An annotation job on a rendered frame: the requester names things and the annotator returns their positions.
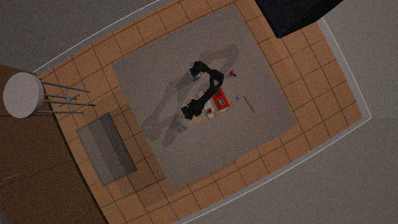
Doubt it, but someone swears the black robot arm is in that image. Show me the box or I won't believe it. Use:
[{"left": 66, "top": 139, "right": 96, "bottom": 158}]
[{"left": 184, "top": 61, "right": 224, "bottom": 120}]

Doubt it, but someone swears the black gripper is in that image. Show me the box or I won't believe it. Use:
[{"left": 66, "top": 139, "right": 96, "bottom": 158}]
[{"left": 181, "top": 106, "right": 189, "bottom": 115}]

